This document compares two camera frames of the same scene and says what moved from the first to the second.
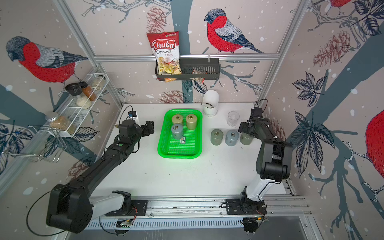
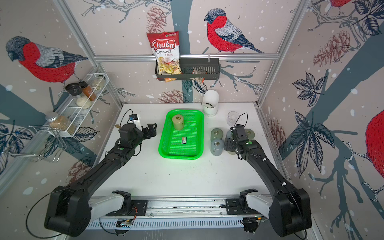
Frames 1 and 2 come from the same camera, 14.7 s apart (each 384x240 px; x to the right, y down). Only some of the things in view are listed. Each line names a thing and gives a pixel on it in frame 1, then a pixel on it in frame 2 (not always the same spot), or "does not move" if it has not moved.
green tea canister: x=216 y=137 does not move
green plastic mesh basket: x=191 y=147 does not move
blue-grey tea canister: x=177 y=131 → x=217 y=146
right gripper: x=243 y=129 → x=227 y=144
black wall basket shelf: x=209 y=68 does not move
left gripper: x=144 y=127 does not move
